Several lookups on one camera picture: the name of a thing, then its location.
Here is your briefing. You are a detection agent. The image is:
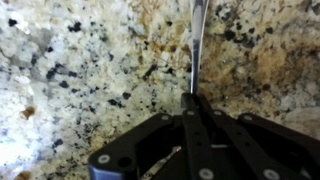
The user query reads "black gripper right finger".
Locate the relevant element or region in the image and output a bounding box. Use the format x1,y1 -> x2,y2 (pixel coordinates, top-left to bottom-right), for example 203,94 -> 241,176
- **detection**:
194,94 -> 320,180

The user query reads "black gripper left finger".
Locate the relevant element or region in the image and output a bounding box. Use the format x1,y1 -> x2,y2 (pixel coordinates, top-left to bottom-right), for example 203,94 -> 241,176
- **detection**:
88,92 -> 216,180

